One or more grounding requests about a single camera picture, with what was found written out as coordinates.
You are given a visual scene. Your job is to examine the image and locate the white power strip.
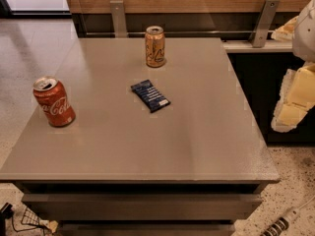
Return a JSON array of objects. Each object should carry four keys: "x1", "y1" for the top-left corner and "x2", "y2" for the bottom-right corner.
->
[{"x1": 260, "y1": 195, "x2": 315, "y2": 236}]

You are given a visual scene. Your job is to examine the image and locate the orange soda can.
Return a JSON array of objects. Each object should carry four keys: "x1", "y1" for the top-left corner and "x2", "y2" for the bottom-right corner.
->
[{"x1": 145, "y1": 26, "x2": 165, "y2": 68}]

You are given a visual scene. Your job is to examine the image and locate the right metal bracket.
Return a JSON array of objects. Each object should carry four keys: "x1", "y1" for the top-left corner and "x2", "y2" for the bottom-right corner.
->
[{"x1": 249, "y1": 0, "x2": 281, "y2": 48}]

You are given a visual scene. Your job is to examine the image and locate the red coca-cola can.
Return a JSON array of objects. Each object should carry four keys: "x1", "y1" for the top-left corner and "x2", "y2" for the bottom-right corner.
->
[{"x1": 32, "y1": 76, "x2": 76, "y2": 127}]

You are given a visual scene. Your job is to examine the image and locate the blue snack bar wrapper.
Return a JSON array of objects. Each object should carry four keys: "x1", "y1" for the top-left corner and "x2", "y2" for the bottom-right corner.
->
[{"x1": 131, "y1": 80, "x2": 170, "y2": 113}]

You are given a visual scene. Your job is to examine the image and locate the grey drawer cabinet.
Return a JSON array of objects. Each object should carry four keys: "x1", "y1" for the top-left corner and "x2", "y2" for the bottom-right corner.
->
[{"x1": 1, "y1": 38, "x2": 279, "y2": 236}]

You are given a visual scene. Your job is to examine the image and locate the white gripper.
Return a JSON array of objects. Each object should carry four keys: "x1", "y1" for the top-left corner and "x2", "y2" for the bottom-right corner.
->
[{"x1": 271, "y1": 0, "x2": 315, "y2": 133}]

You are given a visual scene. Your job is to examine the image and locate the left metal bracket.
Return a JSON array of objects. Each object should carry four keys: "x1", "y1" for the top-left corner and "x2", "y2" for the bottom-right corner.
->
[{"x1": 110, "y1": 0, "x2": 128, "y2": 38}]

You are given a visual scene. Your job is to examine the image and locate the black wire basket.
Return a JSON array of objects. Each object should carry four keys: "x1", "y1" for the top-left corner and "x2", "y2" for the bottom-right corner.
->
[{"x1": 11, "y1": 206, "x2": 46, "y2": 232}]

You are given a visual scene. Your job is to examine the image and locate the metal bracket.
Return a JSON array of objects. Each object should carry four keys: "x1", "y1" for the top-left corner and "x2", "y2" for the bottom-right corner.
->
[
  {"x1": 110, "y1": 0, "x2": 128, "y2": 38},
  {"x1": 249, "y1": 0, "x2": 281, "y2": 48}
]

